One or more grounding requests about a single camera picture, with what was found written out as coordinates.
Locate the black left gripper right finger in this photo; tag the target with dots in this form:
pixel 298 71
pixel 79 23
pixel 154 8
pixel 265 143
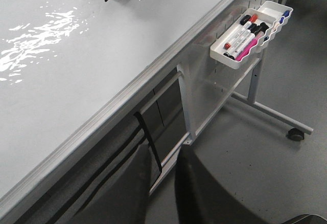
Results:
pixel 200 198

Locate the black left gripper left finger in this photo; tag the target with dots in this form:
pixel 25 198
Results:
pixel 126 201

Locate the grey fabric pocket organizer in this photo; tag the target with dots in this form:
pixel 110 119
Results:
pixel 95 172

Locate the black caster wheel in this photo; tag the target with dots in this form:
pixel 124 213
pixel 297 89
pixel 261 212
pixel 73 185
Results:
pixel 295 134

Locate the white pegboard panel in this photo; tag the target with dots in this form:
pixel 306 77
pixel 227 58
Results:
pixel 205 83

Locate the pink marker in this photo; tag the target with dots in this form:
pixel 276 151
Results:
pixel 246 51

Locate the white plastic marker tray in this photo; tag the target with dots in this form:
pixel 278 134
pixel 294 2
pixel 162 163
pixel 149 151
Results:
pixel 270 13

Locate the red-capped white marker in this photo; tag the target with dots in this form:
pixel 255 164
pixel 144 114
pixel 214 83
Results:
pixel 243 25

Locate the black-capped white marker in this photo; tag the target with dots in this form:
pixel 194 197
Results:
pixel 226 51

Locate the blue-capped marker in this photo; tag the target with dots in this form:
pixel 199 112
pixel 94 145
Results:
pixel 283 17

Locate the grey metal stand frame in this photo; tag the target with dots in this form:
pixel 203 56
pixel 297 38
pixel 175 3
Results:
pixel 256 68

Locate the white whiteboard with grey frame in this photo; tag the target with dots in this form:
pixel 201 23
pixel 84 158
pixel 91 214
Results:
pixel 61 62

